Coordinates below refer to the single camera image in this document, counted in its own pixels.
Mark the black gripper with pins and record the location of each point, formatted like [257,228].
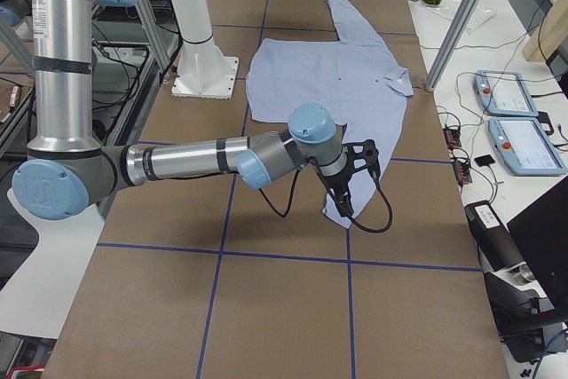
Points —
[335,184]

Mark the light blue striped shirt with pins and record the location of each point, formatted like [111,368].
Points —
[356,78]

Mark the red black circuit board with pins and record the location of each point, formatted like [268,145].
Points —
[452,138]

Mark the small black pad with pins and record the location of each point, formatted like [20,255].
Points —
[484,160]

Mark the dark box with white label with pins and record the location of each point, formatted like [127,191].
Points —
[492,236]

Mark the brown paper table cover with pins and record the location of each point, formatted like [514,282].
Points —
[209,279]

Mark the lower blue teach pendant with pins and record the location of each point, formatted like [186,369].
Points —
[525,148]

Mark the blue teach pendant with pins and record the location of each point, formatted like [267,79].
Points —
[525,148]
[504,94]

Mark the upper blue teach pendant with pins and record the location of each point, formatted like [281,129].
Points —
[504,94]

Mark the black monitor on stand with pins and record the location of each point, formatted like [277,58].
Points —
[540,234]

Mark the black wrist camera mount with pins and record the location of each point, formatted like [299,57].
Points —
[362,156]

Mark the white camera pillar with base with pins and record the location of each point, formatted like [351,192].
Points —
[203,71]

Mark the aluminium frame post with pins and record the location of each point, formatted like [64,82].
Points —
[453,36]

